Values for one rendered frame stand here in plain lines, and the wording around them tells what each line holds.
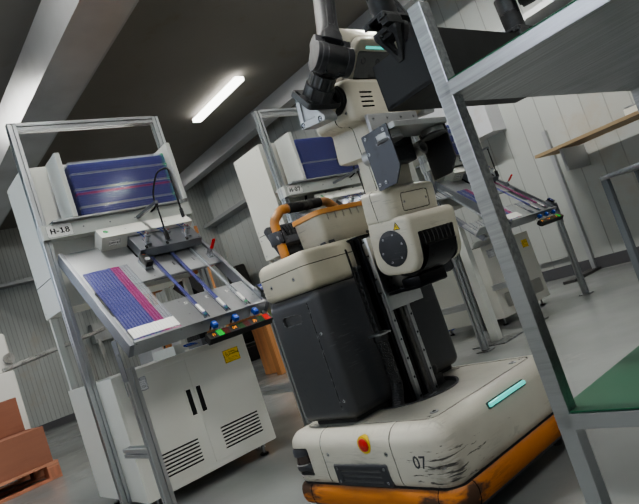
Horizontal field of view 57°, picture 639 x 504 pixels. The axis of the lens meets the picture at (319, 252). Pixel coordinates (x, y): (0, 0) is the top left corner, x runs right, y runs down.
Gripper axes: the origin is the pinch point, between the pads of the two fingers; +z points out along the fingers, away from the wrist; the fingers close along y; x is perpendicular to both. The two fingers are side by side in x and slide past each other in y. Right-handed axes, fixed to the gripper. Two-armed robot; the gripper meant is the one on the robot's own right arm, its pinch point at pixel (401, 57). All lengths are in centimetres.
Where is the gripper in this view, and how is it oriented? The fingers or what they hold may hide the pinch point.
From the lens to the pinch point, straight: 138.9
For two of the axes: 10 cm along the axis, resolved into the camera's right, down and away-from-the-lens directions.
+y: 7.3, -1.9, 6.5
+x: -6.0, 2.8, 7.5
